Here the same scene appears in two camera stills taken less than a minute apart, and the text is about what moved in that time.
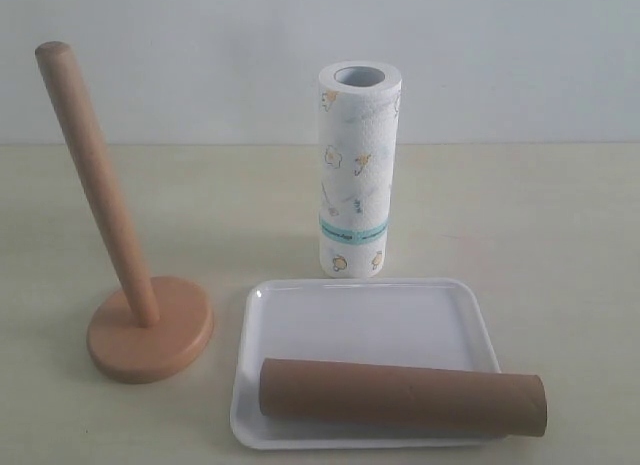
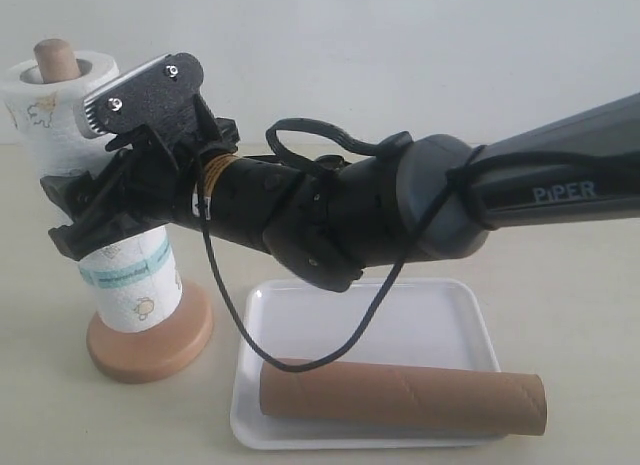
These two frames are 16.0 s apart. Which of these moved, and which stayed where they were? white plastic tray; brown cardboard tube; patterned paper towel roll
Moved: patterned paper towel roll
Stayed: white plastic tray; brown cardboard tube
